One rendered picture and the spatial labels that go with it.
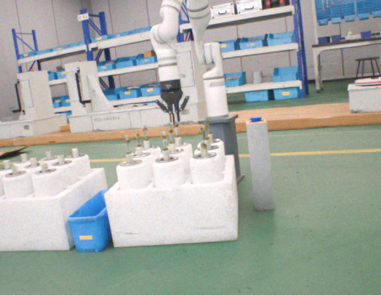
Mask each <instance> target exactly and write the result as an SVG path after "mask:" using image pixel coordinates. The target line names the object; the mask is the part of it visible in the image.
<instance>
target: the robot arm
mask: <svg viewBox="0 0 381 295"><path fill-rule="evenodd" d="M182 2H183V0H163V2H162V6H161V9H160V16H161V17H162V18H163V19H164V21H163V23H160V24H158V25H154V26H153V27H152V29H151V42H152V45H153V47H154V50H155V52H156V55H157V61H158V66H159V79H160V89H161V94H160V98H159V99H158V100H155V102H156V104H157V105H158V106H159V107H160V108H161V110H162V111H163V112H166V113H169V115H170V122H171V123H172V124H175V120H176V124H178V123H179V122H180V121H181V118H180V112H181V111H183V110H184V108H185V107H186V104H187V102H188V100H189V99H190V97H189V96H186V95H185V94H184V93H183V91H182V88H181V79H180V78H185V77H186V74H185V73H179V68H178V65H177V59H176V52H175V51H174V50H173V49H169V47H168V44H167V42H171V41H172V40H174V39H175V37H176V35H178V31H179V13H180V10H181V6H182ZM186 8H187V13H188V17H189V21H190V25H191V28H192V30H193V34H194V41H195V49H196V54H197V60H198V62H199V63H200V64H201V65H210V64H216V65H215V67H214V68H213V69H212V70H211V71H208V72H207V73H205V74H204V75H203V81H204V87H205V97H206V108H207V114H208V119H222V118H225V117H228V116H229V114H228V108H227V97H226V85H224V74H223V68H222V50H221V45H220V43H218V42H213V43H208V44H202V37H203V34H204V31H205V29H206V26H208V24H209V22H210V18H211V11H210V7H209V3H208V0H187V1H186ZM182 97H183V100H184V101H183V103H182V105H181V107H180V108H179V102H180V101H181V98H182ZM162 100H163V101H164V102H166V104H167V108H168V109H167V108H166V107H165V105H164V104H163V101H162ZM173 104H174V108H175V115H174V113H173Z"/></svg>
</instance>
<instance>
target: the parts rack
mask: <svg viewBox="0 0 381 295"><path fill-rule="evenodd" d="M291 1H292V5H291V6H284V7H276V8H272V9H266V10H260V11H257V12H255V11H253V12H247V13H244V14H238V15H232V16H228V17H221V18H220V17H218V18H212V19H210V22H209V24H208V26H206V29H205V30H210V29H214V28H217V29H218V28H224V27H228V26H235V25H241V24H245V23H252V22H261V21H265V20H271V19H275V18H281V17H282V18H285V17H291V16H293V22H294V32H295V41H296V43H292V44H284V45H273V46H268V47H260V48H256V49H248V50H236V51H231V52H223V53H222V59H223V60H226V59H232V58H240V57H248V56H253V55H261V54H266V53H278V52H287V51H292V50H296V52H297V64H298V71H299V79H298V80H296V81H287V82H276V83H273V82H265V83H263V84H258V85H256V84H253V83H252V84H245V85H241V86H237V87H226V93H235V92H247V91H254V90H265V89H277V88H283V87H300V97H299V98H305V97H306V96H305V95H308V94H310V93H309V92H308V74H307V73H308V72H307V67H306V57H305V45H304V32H303V23H302V15H301V3H300V0H296V1H295V0H291ZM296 3H297V9H296ZM182 4H183V6H184V8H185V9H186V11H187V8H186V7H185V5H184V3H183V2H182ZM181 8H182V10H183V12H184V13H185V15H186V17H187V20H188V21H186V20H182V19H181V10H180V13H179V31H178V35H176V40H177V41H178V42H177V44H179V43H182V42H186V39H187V35H188V33H189V37H188V40H189V38H190V41H194V34H193V30H192V28H191V24H190V21H189V17H188V13H187V14H186V12H185V11H184V9H183V7H182V6H181ZM88 15H89V16H92V17H99V18H100V25H101V27H100V29H101V31H100V30H99V29H98V28H97V27H96V25H95V24H94V23H93V22H92V20H91V19H90V18H89V20H88V19H85V20H82V21H81V22H82V28H83V32H84V39H85V45H80V46H77V47H71V48H67V49H62V50H59V51H55V52H49V53H43V54H40V55H37V56H33V57H27V58H22V59H20V54H19V50H18V44H17V42H18V41H17V37H18V38H19V39H20V40H21V38H20V37H19V36H17V35H16V34H30V33H16V32H15V29H12V35H13V39H14V48H15V53H16V56H17V63H18V72H19V74H21V73H22V66H21V63H24V62H28V61H34V62H33V64H32V65H31V67H30V69H29V71H30V70H31V68H32V67H33V65H34V64H35V62H36V60H37V65H38V69H39V71H42V68H41V63H43V62H44V61H50V60H56V59H61V58H66V57H70V56H73V55H80V54H83V53H86V54H87V61H93V54H92V52H93V51H97V50H99V52H98V54H97V55H96V58H95V61H96V63H97V62H98V60H99V57H100V56H101V54H102V53H103V50H104V55H105V59H106V61H107V60H111V54H110V48H114V47H109V48H105V49H99V48H98V46H102V45H108V44H115V43H116V42H122V41H127V40H132V39H138V38H142V37H149V36H151V32H150V31H148V32H143V33H138V34H132V35H128V36H122V37H116V38H113V39H109V40H105V41H100V42H94V43H91V38H90V31H89V27H88V23H89V24H90V25H91V26H92V27H93V29H94V30H95V31H96V32H97V33H98V34H99V35H100V36H104V35H107V33H108V31H107V26H106V19H105V15H104V12H99V15H94V14H88ZM297 17H298V20H297ZM90 22H91V23H92V24H93V25H92V24H91V23H90ZM182 23H186V24H182ZM95 28H96V29H97V30H98V31H97V30H96V29H95ZM299 31H300V38H299ZM99 32H100V33H101V34H100V33H99ZM186 33H187V34H186ZM184 34H186V38H185V40H184ZM32 35H33V41H34V46H35V51H34V50H33V49H32V48H31V47H30V46H29V45H28V44H26V43H25V42H24V41H23V40H21V41H22V42H23V43H24V44H25V45H27V46H28V47H29V48H30V49H31V50H32V51H33V52H37V51H38V44H37V39H36V33H35V30H32ZM146 41H151V40H146ZM299 41H300V43H299ZM139 42H144V41H139ZM139 42H132V43H129V44H134V43H139ZM122 45H127V44H122ZM122 45H119V46H122ZM119 46H115V47H119ZM301 50H302V51H301ZM97 57H98V59H97ZM301 57H302V62H301ZM96 59H97V60H96ZM302 65H303V70H302ZM158 68H159V66H158V62H157V63H153V64H148V65H140V66H132V67H127V68H119V69H116V70H111V71H103V72H98V78H100V79H101V80H99V82H100V83H101V85H102V86H103V87H104V88H105V89H106V90H107V88H108V89H114V88H115V87H116V86H115V81H114V76H117V75H121V74H127V73H134V72H139V71H147V70H152V69H158ZM303 71H304V75H303ZM101 77H108V82H109V87H108V86H107V85H106V84H105V82H104V81H103V80H102V78H101ZM101 81H102V82H101ZM66 83H67V79H66V78H62V79H59V80H54V81H49V85H50V86H54V85H61V84H66ZM103 84H104V85H105V86H104V85H103ZM304 84H305V93H304ZM159 98H160V95H157V96H146V97H139V98H129V99H123V100H121V99H120V100H116V101H109V102H110V103H111V104H112V105H113V107H118V105H121V104H132V103H138V102H145V101H155V100H158V99H159ZM53 111H54V112H62V111H71V107H70V106H67V107H60V108H54V109H53Z"/></svg>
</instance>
